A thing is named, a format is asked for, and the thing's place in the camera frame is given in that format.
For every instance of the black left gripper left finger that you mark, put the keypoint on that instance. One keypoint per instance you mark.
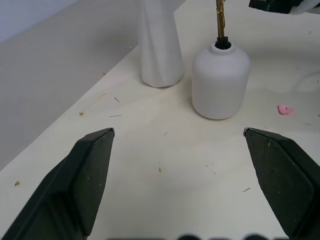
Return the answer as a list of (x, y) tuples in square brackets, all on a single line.
[(75, 185)]

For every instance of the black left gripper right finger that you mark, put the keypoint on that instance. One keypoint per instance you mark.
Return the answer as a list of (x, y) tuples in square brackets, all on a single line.
[(282, 180)]

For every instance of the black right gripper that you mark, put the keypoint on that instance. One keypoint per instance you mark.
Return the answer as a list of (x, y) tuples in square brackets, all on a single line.
[(270, 5)]

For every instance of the pink flower petal piece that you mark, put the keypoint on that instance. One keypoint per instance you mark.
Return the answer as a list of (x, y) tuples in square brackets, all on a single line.
[(284, 109)]

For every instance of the golden dried stem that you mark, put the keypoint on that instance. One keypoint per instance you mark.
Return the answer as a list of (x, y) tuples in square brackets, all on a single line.
[(221, 22)]

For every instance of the short round white vase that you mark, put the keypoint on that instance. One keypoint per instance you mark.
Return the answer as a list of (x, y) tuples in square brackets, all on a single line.
[(220, 85)]

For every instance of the tall white twisted vase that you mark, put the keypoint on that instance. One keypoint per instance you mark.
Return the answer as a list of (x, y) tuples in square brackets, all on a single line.
[(161, 50)]

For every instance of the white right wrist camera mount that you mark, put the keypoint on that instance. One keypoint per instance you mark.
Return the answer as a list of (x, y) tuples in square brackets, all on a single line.
[(305, 6)]

